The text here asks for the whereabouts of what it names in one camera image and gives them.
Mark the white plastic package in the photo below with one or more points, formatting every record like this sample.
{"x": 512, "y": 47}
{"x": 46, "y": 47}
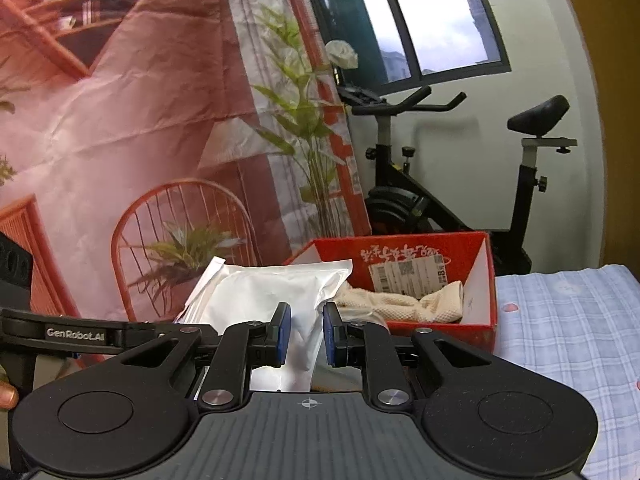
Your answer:
{"x": 260, "y": 290}

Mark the red cardboard box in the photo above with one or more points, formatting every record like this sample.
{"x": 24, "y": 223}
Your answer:
{"x": 480, "y": 335}

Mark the dark framed window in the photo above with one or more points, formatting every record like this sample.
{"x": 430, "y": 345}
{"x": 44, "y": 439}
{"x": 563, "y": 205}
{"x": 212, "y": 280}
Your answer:
{"x": 440, "y": 10}

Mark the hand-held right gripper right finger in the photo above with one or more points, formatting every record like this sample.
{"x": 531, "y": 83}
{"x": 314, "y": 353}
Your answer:
{"x": 331, "y": 335}

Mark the black exercise bike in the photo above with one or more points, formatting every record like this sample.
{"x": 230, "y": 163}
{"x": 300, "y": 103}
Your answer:
{"x": 430, "y": 210}

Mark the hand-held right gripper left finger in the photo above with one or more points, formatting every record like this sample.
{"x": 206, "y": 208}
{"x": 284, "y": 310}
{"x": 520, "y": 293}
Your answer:
{"x": 282, "y": 332}

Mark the blue checked tablecloth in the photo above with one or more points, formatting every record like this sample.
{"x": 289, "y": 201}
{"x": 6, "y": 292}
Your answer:
{"x": 560, "y": 320}

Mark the pink printed backdrop cloth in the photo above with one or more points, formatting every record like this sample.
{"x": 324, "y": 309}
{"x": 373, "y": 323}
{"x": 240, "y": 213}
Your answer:
{"x": 125, "y": 110}

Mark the person's left hand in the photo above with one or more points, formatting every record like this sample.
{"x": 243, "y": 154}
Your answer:
{"x": 7, "y": 395}

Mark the cream mesh cloth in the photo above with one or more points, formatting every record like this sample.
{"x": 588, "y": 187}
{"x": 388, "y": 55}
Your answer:
{"x": 400, "y": 305}

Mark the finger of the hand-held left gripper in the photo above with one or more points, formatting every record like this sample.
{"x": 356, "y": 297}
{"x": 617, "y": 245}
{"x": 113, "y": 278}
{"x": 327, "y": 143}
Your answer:
{"x": 137, "y": 332}

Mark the yellow wooden door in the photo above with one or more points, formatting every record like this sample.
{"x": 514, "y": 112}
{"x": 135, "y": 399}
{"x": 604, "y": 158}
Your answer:
{"x": 615, "y": 110}

